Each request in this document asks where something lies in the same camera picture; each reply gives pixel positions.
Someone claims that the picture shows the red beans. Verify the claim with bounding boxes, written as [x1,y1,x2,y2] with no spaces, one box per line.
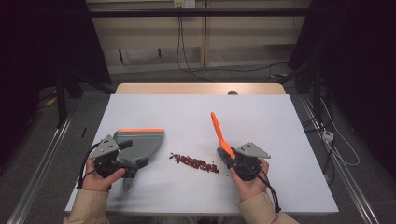
[168,152,220,175]

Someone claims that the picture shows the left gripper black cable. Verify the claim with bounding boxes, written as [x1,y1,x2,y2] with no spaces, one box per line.
[77,141,104,189]

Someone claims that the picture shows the white board table cover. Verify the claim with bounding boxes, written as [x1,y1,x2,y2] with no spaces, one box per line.
[64,93,340,217]

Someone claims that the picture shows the person's right hand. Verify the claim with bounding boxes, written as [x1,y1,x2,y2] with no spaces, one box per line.
[229,158,270,202]

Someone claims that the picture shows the black floor cable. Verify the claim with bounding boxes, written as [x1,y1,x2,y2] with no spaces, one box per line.
[303,105,337,185]

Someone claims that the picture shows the aluminium floor rail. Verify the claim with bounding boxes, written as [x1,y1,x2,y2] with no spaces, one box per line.
[299,94,380,224]
[7,115,73,224]

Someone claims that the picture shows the white cable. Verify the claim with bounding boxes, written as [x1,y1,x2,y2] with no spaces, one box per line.
[319,97,361,167]

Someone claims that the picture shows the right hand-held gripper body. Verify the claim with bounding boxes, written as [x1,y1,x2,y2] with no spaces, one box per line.
[232,142,271,182]

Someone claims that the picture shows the gray dustpan with orange edge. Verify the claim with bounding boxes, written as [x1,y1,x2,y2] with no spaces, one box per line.
[112,128,165,191]

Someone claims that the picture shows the person's left hand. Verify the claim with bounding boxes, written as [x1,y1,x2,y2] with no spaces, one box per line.
[81,158,126,192]

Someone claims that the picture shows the black metal stand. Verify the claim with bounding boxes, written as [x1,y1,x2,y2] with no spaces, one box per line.
[55,69,117,129]
[279,59,325,120]

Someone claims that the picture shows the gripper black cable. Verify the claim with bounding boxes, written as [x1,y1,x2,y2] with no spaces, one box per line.
[77,141,104,189]
[246,161,282,215]

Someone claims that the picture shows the black cable along floor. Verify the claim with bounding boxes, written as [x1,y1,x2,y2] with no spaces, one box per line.
[180,17,289,75]

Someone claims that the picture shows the orange brush with gray bristles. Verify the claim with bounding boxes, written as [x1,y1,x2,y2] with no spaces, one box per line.
[210,111,237,169]

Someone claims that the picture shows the white power adapter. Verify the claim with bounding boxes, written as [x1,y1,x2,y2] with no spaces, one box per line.
[321,130,335,143]

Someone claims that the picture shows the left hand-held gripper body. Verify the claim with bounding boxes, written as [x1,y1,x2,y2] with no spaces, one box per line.
[89,134,138,180]

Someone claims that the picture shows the black curtain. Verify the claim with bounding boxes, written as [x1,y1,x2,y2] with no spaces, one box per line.
[0,0,112,167]
[287,0,396,180]

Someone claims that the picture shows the white wall socket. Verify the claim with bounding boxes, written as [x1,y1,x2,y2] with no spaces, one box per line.
[173,0,196,9]

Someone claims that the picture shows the black horizontal bar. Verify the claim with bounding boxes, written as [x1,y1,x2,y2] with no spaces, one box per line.
[88,8,312,18]

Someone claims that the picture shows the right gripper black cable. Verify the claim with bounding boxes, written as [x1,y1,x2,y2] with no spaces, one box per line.
[246,161,282,215]

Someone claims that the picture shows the black hanging cable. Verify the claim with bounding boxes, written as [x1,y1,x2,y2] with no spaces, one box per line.
[176,16,214,83]

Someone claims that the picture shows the light wooden table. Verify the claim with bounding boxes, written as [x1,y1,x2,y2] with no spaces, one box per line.
[115,82,287,95]

